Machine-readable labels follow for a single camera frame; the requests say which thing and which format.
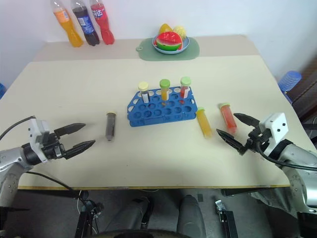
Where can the blue water jug stack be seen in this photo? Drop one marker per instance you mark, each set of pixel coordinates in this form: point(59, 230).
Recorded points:
point(289, 83)

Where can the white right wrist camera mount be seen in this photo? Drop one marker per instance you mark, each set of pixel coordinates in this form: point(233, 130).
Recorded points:
point(275, 127)

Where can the red soda bottle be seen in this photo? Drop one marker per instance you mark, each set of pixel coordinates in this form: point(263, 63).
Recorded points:
point(102, 22)

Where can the pale yellow toy fruit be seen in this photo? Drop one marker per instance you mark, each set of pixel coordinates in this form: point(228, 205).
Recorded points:
point(180, 31)

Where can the red liquid tube green cap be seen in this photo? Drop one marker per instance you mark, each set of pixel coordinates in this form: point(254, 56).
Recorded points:
point(228, 118)
point(184, 88)

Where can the dark cola bottle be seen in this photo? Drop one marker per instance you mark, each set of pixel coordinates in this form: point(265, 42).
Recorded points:
point(85, 23)

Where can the dark grey tube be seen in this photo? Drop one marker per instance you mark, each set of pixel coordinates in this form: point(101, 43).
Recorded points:
point(110, 127)

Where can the toy watermelon slice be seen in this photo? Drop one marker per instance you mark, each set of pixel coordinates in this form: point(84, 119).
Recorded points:
point(168, 41)

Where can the dark rounded leg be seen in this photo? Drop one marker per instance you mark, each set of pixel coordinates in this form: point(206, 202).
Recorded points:
point(192, 214)
point(128, 214)

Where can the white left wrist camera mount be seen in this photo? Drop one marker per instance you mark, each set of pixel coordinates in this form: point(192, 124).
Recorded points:
point(37, 134)

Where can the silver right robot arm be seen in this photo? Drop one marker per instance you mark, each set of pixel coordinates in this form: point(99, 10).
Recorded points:
point(298, 173)

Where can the black metal stand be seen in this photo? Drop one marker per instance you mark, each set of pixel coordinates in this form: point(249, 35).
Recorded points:
point(225, 218)
point(85, 218)

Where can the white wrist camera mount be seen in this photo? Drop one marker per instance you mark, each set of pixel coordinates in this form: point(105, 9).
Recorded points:
point(37, 134)
point(275, 127)

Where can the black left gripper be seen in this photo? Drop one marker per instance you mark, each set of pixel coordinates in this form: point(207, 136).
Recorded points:
point(53, 147)

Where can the dark rounded left leg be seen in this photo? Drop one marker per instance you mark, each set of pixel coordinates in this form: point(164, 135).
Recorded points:
point(128, 214)

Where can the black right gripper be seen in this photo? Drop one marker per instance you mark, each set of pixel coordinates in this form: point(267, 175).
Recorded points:
point(256, 140)

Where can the dark rounded right leg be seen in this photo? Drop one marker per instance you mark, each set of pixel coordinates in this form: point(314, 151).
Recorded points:
point(192, 214)

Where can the orange liquid tube green cap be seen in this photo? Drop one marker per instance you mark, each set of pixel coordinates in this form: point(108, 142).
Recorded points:
point(164, 89)
point(204, 122)

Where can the dark wooden cabinet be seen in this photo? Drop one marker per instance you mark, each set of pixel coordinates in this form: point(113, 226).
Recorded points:
point(305, 96)

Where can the blue test tube rack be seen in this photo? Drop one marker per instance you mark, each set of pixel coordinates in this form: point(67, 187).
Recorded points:
point(163, 109)

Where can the orange soda bottle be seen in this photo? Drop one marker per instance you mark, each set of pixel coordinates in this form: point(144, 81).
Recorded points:
point(68, 24)

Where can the blue plate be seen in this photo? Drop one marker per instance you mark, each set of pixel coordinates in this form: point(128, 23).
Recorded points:
point(171, 45)

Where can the dark liquid tube yellow cap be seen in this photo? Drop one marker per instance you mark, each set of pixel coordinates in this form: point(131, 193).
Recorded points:
point(144, 92)

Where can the green cutting mat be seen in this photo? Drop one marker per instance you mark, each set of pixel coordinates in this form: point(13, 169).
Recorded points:
point(169, 50)

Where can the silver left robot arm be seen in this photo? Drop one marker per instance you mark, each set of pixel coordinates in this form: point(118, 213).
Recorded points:
point(10, 161)

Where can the blue object at edge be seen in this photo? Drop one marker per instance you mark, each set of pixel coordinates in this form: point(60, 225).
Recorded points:
point(2, 90)

